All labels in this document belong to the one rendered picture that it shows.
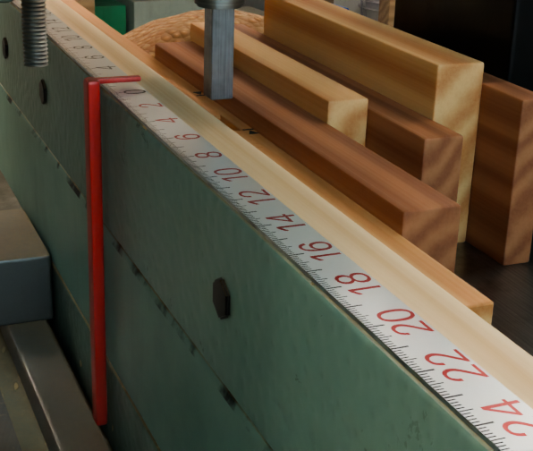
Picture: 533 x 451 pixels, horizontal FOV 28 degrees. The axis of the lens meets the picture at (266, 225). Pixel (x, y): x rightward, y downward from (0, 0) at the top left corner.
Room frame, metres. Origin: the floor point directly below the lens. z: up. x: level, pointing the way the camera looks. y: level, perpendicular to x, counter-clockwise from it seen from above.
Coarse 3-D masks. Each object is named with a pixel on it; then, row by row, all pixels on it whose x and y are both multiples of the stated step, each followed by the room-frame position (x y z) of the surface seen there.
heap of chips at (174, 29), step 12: (192, 12) 0.66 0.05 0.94; (204, 12) 0.66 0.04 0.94; (240, 12) 0.67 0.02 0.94; (144, 24) 0.66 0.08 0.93; (156, 24) 0.65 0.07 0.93; (168, 24) 0.64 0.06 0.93; (180, 24) 0.64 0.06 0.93; (252, 24) 0.65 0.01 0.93; (132, 36) 0.65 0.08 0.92; (144, 36) 0.64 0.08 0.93; (156, 36) 0.63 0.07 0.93; (168, 36) 0.63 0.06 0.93; (180, 36) 0.63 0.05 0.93; (144, 48) 0.62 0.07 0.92
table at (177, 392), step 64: (0, 128) 0.62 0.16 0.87; (64, 192) 0.46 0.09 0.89; (64, 256) 0.46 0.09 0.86; (128, 256) 0.37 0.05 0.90; (128, 320) 0.36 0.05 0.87; (512, 320) 0.32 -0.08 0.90; (128, 384) 0.36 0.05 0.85; (192, 384) 0.30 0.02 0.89; (192, 448) 0.29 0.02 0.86; (256, 448) 0.25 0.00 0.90
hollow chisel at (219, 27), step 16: (208, 16) 0.41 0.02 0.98; (224, 16) 0.40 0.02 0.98; (208, 32) 0.41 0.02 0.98; (224, 32) 0.40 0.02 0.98; (208, 48) 0.40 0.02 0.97; (224, 48) 0.40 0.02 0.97; (208, 64) 0.40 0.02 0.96; (224, 64) 0.40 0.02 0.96; (208, 80) 0.40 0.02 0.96; (224, 80) 0.40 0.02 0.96; (208, 96) 0.40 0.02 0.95; (224, 96) 0.40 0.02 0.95
